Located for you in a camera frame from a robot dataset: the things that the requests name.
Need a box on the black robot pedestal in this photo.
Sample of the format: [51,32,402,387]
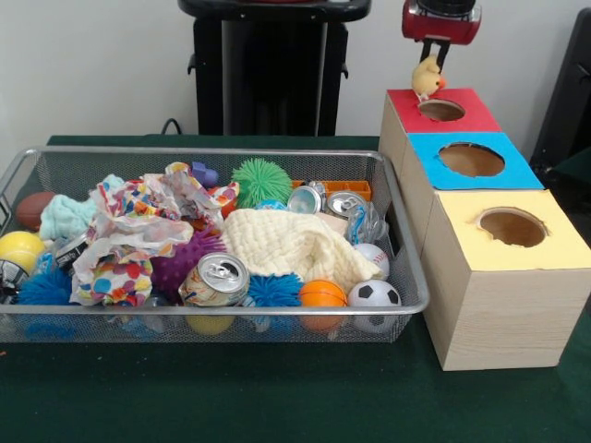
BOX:
[178,0,375,138]

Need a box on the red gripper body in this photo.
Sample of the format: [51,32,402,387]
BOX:
[402,0,483,46]

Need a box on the wooden box with three holes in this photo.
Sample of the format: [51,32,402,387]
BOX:
[379,88,591,371]

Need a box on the light teal knitted cloth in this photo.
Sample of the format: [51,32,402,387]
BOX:
[38,196,98,244]

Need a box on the small orange basketball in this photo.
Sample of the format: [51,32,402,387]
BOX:
[297,280,348,331]

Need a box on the clear mesh bin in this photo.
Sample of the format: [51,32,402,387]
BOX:
[0,146,429,344]

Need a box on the yellow plush toy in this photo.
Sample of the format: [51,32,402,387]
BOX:
[411,55,448,102]

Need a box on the colourful patterned cloth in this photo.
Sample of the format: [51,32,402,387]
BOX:
[69,163,239,309]

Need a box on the cream knitted cloth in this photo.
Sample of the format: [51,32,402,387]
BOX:
[220,207,383,287]

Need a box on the crushed black drink can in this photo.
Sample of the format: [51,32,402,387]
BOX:
[0,261,29,305]

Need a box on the orange toy block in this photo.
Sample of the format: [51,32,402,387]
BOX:
[319,180,372,202]

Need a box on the purple toy block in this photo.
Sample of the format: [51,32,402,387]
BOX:
[189,162,221,187]

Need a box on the green fuzzy toy with eyes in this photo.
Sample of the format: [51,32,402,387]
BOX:
[231,158,294,210]

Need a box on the small soccer ball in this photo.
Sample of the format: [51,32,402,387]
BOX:
[347,279,402,333]

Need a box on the black silver drink can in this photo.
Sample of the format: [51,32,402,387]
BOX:
[52,234,88,274]

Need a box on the yellow ball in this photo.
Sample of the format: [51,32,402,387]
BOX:
[0,231,45,275]

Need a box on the purple spiky ball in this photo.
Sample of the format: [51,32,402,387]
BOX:
[150,229,223,298]

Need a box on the crushed silver can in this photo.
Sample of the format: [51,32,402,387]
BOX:
[178,254,250,309]

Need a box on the blue spiky ball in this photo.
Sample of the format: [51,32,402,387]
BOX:
[14,268,73,309]

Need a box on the black cable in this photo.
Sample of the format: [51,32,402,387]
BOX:
[162,117,197,137]

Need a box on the black chair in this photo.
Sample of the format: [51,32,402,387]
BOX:
[531,7,591,186]

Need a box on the dark red ball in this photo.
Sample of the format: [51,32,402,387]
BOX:
[16,191,58,232]

